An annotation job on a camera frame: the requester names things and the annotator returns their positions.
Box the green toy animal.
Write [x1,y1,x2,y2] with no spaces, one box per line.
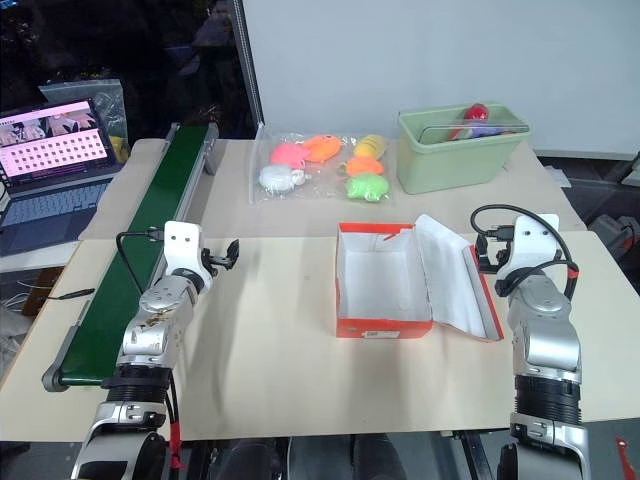
[345,172,391,202]

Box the black pen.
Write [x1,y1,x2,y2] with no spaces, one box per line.
[46,287,97,302]

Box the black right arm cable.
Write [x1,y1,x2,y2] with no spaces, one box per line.
[470,204,581,302]

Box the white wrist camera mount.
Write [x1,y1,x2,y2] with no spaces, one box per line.
[497,213,562,284]
[162,220,215,292]

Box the green conveyor belt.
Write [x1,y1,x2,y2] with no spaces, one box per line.
[41,121,222,394]

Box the clear plastic toy bag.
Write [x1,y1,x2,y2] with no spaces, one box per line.
[247,124,400,207]

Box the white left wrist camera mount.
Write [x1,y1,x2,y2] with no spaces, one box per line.
[162,220,215,292]

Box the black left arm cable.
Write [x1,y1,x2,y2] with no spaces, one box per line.
[115,227,165,301]

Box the yellow toy animal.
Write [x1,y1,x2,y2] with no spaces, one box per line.
[351,133,387,162]

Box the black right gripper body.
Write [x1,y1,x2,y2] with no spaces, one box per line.
[487,225,514,274]

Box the small orange toy animal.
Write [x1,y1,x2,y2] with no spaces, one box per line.
[343,155,386,178]

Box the pale green plastic bin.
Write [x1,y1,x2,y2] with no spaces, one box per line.
[396,101,533,197]

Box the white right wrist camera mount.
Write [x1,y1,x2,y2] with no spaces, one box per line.
[497,213,562,284]

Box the orange toy fish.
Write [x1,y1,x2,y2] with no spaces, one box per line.
[301,134,347,164]

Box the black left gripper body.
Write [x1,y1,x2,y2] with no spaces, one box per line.
[200,247,230,276]

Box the aluminium frame post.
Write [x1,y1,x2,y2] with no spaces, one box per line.
[236,0,267,135]

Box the pink toy animal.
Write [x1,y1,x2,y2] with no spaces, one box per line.
[269,141,307,170]

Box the grey and black equipment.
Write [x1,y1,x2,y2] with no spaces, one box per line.
[583,213,640,297]

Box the red and purple toy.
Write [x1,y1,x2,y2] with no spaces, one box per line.
[448,102,507,142]

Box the orange shoe box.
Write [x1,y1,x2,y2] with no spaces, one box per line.
[334,213,506,344]

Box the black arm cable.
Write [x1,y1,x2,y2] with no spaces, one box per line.
[115,227,165,301]
[470,204,581,302]

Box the white toy animal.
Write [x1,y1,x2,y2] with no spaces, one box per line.
[257,163,308,195]

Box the grey laptop computer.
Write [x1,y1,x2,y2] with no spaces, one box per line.
[0,96,119,230]

